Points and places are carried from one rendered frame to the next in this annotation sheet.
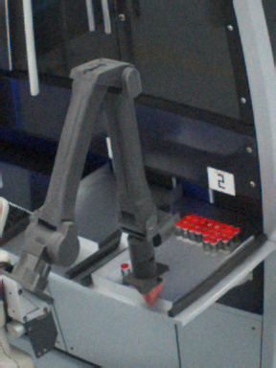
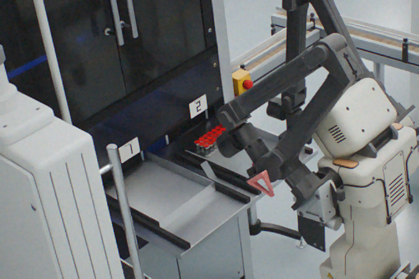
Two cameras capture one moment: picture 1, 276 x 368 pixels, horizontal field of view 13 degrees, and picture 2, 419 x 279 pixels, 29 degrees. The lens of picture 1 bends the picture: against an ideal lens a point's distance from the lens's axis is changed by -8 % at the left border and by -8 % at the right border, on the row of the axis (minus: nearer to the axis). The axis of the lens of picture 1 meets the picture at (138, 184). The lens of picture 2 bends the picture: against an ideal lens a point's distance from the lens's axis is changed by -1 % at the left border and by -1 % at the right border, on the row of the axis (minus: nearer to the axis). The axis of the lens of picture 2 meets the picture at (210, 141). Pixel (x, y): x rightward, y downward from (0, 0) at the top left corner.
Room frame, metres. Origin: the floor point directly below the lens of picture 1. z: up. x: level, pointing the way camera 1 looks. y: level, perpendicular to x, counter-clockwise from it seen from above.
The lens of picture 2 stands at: (2.57, 2.33, 2.50)
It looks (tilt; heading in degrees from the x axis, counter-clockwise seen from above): 33 degrees down; 273
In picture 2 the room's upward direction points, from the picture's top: 8 degrees counter-clockwise
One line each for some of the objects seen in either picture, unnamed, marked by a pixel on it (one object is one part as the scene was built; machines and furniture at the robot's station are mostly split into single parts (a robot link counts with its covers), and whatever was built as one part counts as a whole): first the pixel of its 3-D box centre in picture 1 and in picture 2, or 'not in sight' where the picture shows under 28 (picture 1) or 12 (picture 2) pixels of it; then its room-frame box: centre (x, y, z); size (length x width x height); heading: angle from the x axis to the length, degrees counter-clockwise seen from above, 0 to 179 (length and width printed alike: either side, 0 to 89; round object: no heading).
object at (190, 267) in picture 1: (175, 261); (244, 151); (2.58, -0.07, 0.90); 0.34 x 0.26 x 0.04; 136
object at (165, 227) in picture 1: (149, 224); (284, 105); (2.43, -0.01, 1.10); 0.11 x 0.09 x 0.12; 138
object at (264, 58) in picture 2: not in sight; (259, 60); (2.48, -0.71, 0.92); 0.69 x 0.16 x 0.16; 46
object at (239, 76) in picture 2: not in sight; (238, 81); (2.58, -0.41, 0.99); 0.08 x 0.07 x 0.07; 136
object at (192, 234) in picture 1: (202, 238); (221, 140); (2.66, -0.14, 0.90); 0.18 x 0.02 x 0.05; 46
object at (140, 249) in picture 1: (142, 244); (292, 116); (2.41, 0.01, 1.07); 0.07 x 0.06 x 0.07; 138
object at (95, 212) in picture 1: (103, 206); (153, 187); (2.91, 0.10, 0.90); 0.34 x 0.26 x 0.04; 136
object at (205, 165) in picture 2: (113, 246); (219, 175); (2.68, 0.08, 0.91); 0.14 x 0.03 x 0.06; 136
